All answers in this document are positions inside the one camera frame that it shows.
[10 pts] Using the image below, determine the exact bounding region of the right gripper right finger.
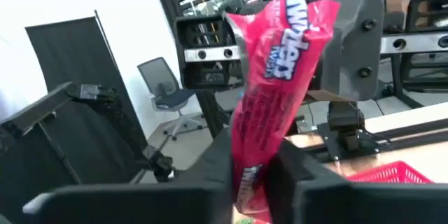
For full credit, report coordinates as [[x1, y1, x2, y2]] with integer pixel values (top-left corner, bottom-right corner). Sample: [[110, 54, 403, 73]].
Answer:
[[265, 139, 448, 224]]

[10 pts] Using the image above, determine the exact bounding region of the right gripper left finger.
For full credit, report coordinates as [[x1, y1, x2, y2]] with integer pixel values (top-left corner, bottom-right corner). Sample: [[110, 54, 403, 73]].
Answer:
[[22, 127, 235, 224]]

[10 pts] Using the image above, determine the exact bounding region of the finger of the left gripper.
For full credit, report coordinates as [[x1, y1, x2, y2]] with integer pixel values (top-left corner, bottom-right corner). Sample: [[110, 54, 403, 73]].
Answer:
[[381, 0, 448, 94], [174, 14, 243, 91]]

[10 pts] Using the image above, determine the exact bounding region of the red Twizzlers candy pack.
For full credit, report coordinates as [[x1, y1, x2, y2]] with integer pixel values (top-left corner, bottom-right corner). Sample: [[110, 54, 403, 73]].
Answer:
[[223, 0, 342, 223]]

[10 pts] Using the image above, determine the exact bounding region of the red plastic basket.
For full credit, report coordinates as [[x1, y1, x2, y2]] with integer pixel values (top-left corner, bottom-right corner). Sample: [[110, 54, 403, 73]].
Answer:
[[344, 160, 435, 185]]

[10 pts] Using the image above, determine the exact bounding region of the grey office chair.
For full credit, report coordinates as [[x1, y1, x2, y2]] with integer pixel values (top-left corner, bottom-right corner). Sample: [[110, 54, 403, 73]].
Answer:
[[136, 56, 204, 141]]

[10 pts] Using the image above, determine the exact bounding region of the black backdrop panel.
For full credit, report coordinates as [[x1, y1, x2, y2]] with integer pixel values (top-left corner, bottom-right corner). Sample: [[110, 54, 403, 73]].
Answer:
[[24, 9, 150, 185]]

